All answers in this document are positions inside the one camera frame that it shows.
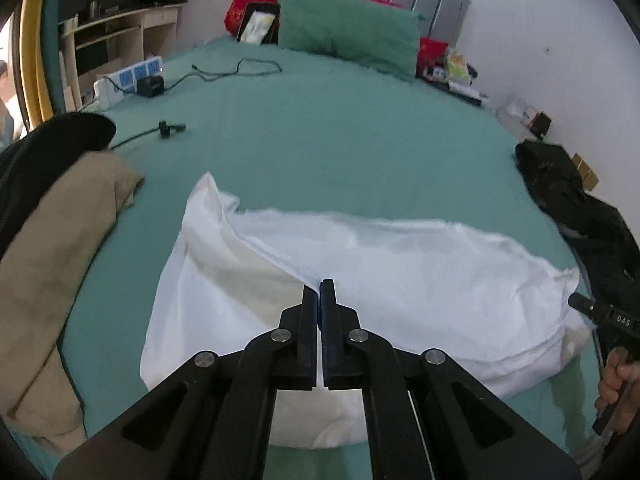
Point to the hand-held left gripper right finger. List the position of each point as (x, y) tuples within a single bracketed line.
[(330, 320)]

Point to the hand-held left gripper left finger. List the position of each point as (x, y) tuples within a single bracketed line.
[(307, 320)]

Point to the white hooded jacket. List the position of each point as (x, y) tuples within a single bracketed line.
[(400, 270)]

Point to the person's right hand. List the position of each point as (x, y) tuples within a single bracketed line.
[(617, 385)]

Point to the large black coat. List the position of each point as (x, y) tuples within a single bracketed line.
[(610, 250)]

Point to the cardboard box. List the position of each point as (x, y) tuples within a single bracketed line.
[(586, 175)]

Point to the crumpled black jacket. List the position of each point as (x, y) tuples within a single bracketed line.
[(550, 175)]

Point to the small black speaker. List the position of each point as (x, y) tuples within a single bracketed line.
[(541, 125)]

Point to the white box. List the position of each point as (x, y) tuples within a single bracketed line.
[(520, 109)]

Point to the khaki garment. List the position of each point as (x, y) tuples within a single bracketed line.
[(50, 260)]

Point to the stack of books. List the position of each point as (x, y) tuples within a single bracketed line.
[(465, 91)]

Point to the black charger adapter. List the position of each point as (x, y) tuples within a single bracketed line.
[(150, 87)]

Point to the yellow green snack bag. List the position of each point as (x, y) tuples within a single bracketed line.
[(457, 67)]

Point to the green pillow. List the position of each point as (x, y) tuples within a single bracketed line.
[(350, 25)]

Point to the framed picture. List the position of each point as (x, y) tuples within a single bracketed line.
[(257, 25)]

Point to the white power strip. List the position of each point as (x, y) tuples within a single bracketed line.
[(127, 77)]

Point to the black garment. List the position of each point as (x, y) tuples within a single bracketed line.
[(40, 160)]

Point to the large red pillow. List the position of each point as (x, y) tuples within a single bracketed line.
[(245, 0)]

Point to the light wooden desk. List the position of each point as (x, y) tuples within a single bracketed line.
[(160, 15)]

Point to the yellow curtain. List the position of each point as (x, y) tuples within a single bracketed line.
[(35, 60)]

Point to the metal cup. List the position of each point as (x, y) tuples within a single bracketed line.
[(94, 9)]

